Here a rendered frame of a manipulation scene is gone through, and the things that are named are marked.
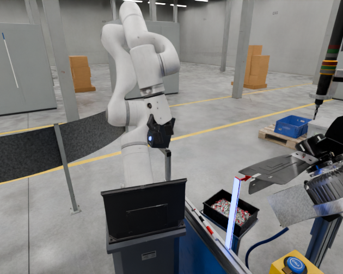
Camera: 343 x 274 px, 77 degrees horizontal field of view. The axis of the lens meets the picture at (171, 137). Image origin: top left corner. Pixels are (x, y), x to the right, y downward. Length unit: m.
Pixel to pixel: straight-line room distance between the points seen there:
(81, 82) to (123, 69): 7.64
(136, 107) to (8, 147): 1.40
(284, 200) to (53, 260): 1.81
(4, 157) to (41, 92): 4.42
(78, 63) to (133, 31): 7.76
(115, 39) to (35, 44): 5.35
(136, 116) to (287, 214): 0.76
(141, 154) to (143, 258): 0.41
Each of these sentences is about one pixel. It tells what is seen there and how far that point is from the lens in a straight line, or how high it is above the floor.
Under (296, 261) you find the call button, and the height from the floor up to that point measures 1.08.
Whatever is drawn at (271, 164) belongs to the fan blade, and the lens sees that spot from 0.93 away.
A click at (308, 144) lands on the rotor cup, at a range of 1.05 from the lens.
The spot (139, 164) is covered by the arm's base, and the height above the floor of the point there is 1.16.
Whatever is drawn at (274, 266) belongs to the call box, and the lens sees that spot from 0.71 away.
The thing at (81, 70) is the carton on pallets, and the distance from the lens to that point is 8.63.
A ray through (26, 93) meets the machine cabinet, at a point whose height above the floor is 0.49.
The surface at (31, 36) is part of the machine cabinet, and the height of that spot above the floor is 1.78.
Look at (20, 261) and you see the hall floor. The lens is 2.34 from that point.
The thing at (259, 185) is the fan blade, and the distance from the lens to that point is 1.17.
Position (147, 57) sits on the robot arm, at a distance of 0.73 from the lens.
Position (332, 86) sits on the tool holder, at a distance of 0.93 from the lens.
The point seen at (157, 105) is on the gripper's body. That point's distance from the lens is 0.72.
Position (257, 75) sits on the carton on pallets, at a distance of 9.20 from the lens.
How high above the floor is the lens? 1.61
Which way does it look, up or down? 23 degrees down
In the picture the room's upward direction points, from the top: straight up
